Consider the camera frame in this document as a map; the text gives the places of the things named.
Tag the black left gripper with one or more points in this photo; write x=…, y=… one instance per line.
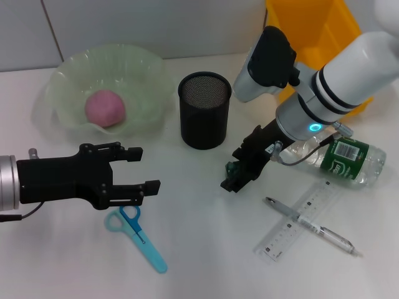
x=62, y=177

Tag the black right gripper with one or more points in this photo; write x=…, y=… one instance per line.
x=262, y=146

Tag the pink peach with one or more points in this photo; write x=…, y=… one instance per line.
x=104, y=109

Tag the clear green-label water bottle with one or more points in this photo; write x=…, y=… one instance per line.
x=358, y=162

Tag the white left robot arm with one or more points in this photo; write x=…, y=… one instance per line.
x=7, y=183

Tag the black mesh pen holder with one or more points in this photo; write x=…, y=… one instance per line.
x=202, y=130

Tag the grey and clear pen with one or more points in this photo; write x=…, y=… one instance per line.
x=283, y=208

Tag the blue and teal scissors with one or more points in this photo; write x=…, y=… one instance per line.
x=146, y=249

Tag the transparent plastic ruler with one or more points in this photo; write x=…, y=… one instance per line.
x=280, y=243

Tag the pale green glass fruit plate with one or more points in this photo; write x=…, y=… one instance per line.
x=140, y=78

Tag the yellow plastic bin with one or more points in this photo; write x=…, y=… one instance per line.
x=311, y=25

